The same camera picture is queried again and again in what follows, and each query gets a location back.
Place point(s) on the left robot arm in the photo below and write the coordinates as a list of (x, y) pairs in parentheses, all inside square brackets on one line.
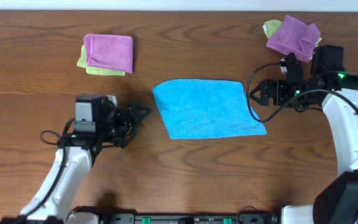
[(98, 124)]

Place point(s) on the purple cloth right pile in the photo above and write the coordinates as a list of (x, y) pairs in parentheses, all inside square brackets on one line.
[(294, 36)]

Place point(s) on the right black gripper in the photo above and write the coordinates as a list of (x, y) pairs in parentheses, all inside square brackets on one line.
[(278, 85)]

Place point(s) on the green cloth right pile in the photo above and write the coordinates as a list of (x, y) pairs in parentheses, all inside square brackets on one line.
[(270, 27)]

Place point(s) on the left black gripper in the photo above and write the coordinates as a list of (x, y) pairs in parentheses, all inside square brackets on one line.
[(127, 121)]

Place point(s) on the blue cloth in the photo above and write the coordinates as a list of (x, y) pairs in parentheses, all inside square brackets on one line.
[(205, 109)]

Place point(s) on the folded purple cloth left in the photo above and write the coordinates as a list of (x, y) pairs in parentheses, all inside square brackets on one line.
[(112, 52)]

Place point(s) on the folded green cloth left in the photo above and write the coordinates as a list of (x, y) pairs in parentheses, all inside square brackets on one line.
[(94, 70)]

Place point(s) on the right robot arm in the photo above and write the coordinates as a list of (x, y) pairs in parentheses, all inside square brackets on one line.
[(337, 95)]

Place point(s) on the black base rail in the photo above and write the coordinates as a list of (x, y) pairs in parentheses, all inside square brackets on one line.
[(95, 215)]

